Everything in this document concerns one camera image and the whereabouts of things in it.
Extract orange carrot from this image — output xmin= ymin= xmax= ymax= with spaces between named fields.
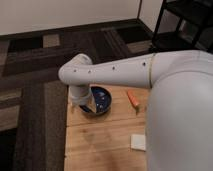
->
xmin=127 ymin=90 xmax=140 ymax=110

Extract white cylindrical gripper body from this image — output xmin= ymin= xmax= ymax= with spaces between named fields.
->
xmin=69 ymin=85 xmax=92 ymax=106

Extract black metal shelf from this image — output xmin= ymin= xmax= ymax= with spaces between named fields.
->
xmin=152 ymin=0 xmax=213 ymax=52

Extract dark blue ceramic bowl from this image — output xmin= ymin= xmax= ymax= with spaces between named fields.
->
xmin=80 ymin=86 xmax=112 ymax=116

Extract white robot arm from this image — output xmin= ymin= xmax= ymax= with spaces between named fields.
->
xmin=58 ymin=50 xmax=213 ymax=171

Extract white sponge block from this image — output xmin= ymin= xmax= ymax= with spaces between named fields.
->
xmin=130 ymin=134 xmax=146 ymax=151

